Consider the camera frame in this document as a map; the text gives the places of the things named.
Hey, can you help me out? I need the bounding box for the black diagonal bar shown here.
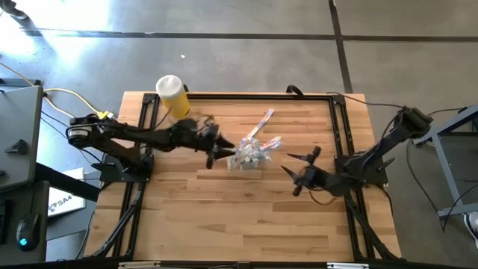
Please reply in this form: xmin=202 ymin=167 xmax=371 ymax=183
xmin=35 ymin=162 xmax=102 ymax=202

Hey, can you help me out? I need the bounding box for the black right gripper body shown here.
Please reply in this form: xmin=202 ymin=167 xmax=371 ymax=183
xmin=293 ymin=145 xmax=337 ymax=197

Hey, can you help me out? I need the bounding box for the black floor cable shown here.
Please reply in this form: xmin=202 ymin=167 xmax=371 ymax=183
xmin=405 ymin=149 xmax=478 ymax=233

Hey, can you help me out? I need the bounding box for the yellow wipes canister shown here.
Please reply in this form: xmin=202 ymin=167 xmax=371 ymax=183
xmin=155 ymin=74 xmax=192 ymax=121

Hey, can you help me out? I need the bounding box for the black clamp handle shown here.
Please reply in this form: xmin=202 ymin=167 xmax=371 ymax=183
xmin=285 ymin=84 xmax=305 ymax=97

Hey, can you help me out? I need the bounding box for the blue-grey metal table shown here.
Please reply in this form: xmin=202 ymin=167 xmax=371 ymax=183
xmin=412 ymin=103 xmax=478 ymax=220

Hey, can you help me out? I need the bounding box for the clear acrylic organizer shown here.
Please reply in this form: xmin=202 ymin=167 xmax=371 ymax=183
xmin=227 ymin=143 xmax=272 ymax=171

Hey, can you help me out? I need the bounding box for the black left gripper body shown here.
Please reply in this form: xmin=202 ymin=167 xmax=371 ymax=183
xmin=179 ymin=115 xmax=225 ymax=170

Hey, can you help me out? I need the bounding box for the yellow cable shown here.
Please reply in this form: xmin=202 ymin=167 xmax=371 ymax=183
xmin=0 ymin=61 xmax=113 ymax=120

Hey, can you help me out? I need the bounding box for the white printed box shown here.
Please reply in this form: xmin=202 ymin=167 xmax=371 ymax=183
xmin=47 ymin=167 xmax=87 ymax=218

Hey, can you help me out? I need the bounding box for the black computer mouse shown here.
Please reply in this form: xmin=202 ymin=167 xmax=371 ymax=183
xmin=16 ymin=213 xmax=40 ymax=252

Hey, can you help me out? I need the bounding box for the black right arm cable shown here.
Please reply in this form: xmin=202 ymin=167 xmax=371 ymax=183
xmin=326 ymin=91 xmax=406 ymax=110

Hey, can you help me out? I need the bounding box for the silver metal bracket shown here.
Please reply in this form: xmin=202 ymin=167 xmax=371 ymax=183
xmin=326 ymin=262 xmax=370 ymax=269
xmin=118 ymin=261 xmax=161 ymax=269

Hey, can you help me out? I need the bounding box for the grey desk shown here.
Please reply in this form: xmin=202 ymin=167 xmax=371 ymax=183
xmin=0 ymin=84 xmax=45 ymax=190

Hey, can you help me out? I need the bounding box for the black triangular bracket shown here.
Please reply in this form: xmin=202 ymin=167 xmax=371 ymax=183
xmin=3 ymin=138 xmax=29 ymax=155

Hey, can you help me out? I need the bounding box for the dark mouse pad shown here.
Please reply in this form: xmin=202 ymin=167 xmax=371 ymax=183
xmin=0 ymin=181 xmax=50 ymax=265

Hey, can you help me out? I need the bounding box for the black aluminium table frame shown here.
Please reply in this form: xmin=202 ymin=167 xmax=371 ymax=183
xmin=89 ymin=91 xmax=403 ymax=262

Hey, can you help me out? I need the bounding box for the person's shoe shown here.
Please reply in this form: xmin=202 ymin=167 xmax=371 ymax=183
xmin=0 ymin=0 xmax=29 ymax=20
xmin=462 ymin=211 xmax=478 ymax=250

